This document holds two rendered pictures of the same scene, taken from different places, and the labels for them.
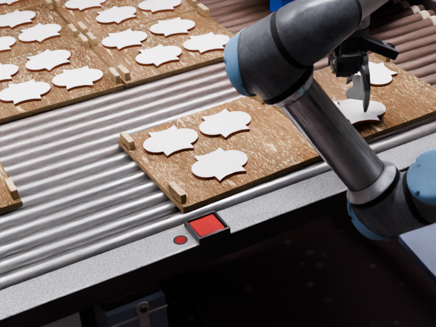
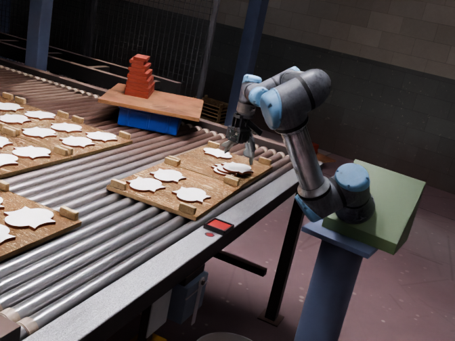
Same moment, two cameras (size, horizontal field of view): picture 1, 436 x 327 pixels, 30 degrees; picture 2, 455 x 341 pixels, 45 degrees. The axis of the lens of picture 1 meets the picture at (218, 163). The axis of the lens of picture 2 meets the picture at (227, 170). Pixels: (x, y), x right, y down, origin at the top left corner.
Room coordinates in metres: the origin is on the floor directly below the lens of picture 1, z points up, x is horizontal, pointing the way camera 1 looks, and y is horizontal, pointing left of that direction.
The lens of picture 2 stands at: (0.20, 1.15, 1.63)
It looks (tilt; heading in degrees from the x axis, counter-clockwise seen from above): 17 degrees down; 317
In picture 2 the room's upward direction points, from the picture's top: 12 degrees clockwise
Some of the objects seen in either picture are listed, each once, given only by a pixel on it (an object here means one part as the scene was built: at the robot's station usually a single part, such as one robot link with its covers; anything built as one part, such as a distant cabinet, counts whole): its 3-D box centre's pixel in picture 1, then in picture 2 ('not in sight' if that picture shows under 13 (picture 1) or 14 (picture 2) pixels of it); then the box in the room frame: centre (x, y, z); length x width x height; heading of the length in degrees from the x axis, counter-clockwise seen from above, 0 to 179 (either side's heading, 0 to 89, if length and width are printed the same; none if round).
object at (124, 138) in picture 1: (127, 140); (118, 184); (1.72, 0.22, 0.95); 0.06 x 0.02 x 0.03; 28
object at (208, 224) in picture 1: (207, 227); (219, 226); (1.39, 0.03, 0.92); 0.06 x 0.06 x 0.01; 26
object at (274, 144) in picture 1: (222, 147); (177, 188); (1.70, -0.01, 0.93); 0.41 x 0.35 x 0.02; 118
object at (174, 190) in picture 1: (177, 193); (187, 208); (1.49, 0.10, 0.95); 0.06 x 0.02 x 0.03; 28
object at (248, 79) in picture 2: not in sight; (250, 89); (1.77, -0.34, 1.30); 0.09 x 0.08 x 0.11; 155
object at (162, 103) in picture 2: not in sight; (155, 101); (2.59, -0.45, 1.03); 0.50 x 0.50 x 0.02; 51
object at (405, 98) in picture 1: (355, 98); (221, 165); (1.90, -0.38, 0.93); 0.41 x 0.35 x 0.02; 117
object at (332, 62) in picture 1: (350, 48); (241, 127); (1.77, -0.34, 1.14); 0.09 x 0.08 x 0.12; 98
